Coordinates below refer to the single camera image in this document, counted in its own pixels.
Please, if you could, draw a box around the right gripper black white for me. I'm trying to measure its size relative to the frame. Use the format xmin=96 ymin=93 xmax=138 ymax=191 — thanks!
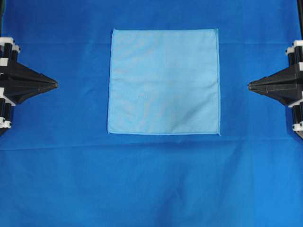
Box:
xmin=248 ymin=40 xmax=303 ymax=139

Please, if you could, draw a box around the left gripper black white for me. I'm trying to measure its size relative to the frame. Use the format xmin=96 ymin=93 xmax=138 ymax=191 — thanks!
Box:
xmin=0 ymin=37 xmax=58 ymax=136

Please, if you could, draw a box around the light blue towel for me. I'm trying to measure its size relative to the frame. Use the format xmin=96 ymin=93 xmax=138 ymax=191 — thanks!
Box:
xmin=107 ymin=29 xmax=221 ymax=135

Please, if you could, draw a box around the dark blue table cloth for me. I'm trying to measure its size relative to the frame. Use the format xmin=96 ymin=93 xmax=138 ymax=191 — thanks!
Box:
xmin=0 ymin=0 xmax=303 ymax=227

